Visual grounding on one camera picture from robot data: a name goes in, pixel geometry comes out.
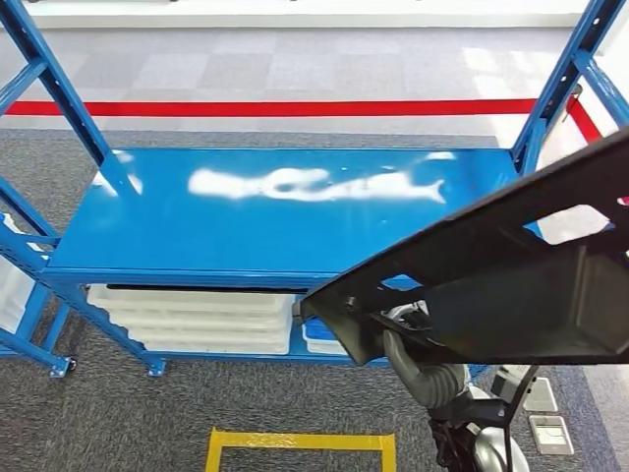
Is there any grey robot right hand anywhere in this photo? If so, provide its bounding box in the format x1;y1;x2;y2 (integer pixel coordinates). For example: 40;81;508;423
381;299;432;396

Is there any silver floor socket cover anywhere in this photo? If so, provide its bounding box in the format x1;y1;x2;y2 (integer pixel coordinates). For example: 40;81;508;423
522;376;560;414
528;414;575;458

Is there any black camera cable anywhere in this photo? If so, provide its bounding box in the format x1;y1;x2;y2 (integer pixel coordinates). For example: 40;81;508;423
502;416;517;472

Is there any blue metal shelf rack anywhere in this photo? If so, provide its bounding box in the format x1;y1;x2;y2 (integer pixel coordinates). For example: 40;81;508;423
0;0;629;381

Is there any red floor tape line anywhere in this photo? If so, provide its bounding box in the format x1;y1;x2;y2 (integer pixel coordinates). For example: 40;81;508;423
4;95;605;145

